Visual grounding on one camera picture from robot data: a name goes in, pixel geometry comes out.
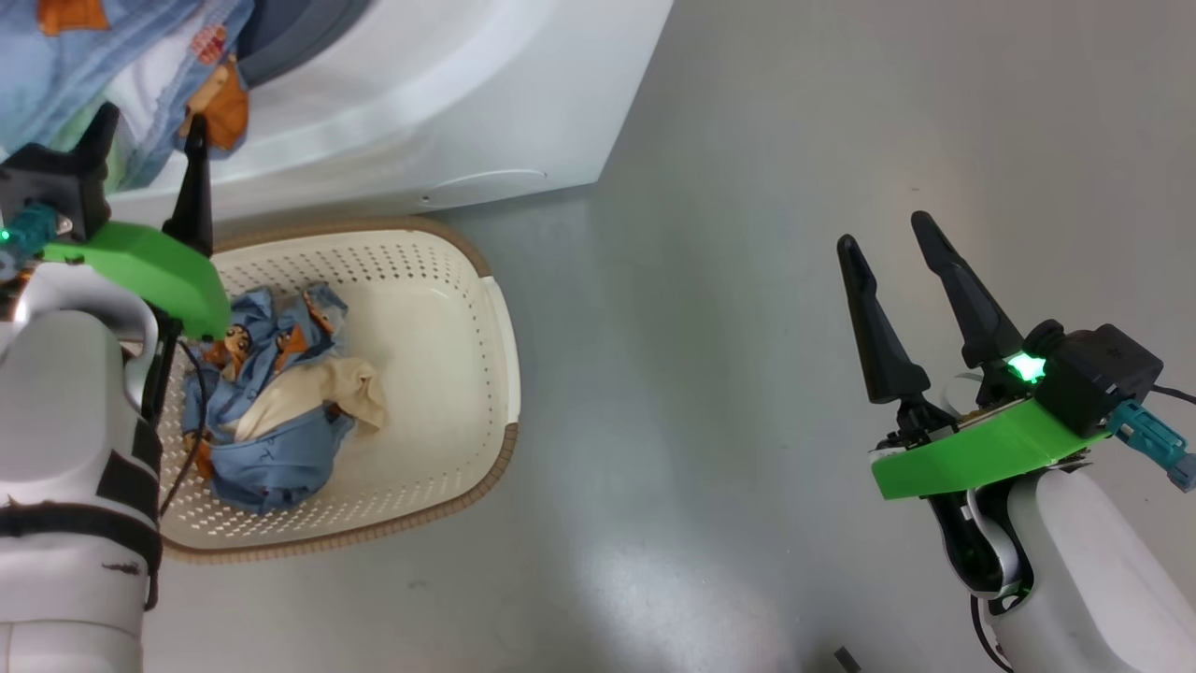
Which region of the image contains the grey rubber door gasket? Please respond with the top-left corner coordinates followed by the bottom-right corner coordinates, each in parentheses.
top-left (234, 0), bottom-right (370, 90)

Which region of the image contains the teal cable connector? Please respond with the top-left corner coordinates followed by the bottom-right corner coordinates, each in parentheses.
top-left (0, 206), bottom-right (62, 274)
top-left (1107, 400), bottom-right (1196, 494)

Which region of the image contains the blue garment with cream lining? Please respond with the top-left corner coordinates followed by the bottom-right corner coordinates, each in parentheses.
top-left (180, 283), bottom-right (387, 515)

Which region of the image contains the blue garment with orange patches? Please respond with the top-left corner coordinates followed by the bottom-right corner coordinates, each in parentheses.
top-left (0, 0), bottom-right (253, 193)

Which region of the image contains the cream perforated basket brown rim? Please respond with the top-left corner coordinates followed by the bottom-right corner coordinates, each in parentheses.
top-left (154, 217), bottom-right (521, 564)

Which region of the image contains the white front-load washing machine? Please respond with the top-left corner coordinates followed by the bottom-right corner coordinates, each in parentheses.
top-left (103, 0), bottom-right (676, 225)

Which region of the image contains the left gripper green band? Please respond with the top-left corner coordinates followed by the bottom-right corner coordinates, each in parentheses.
top-left (42, 103), bottom-right (233, 339)

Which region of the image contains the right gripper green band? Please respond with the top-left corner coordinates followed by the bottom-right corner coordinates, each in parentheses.
top-left (836, 211), bottom-right (1113, 599)

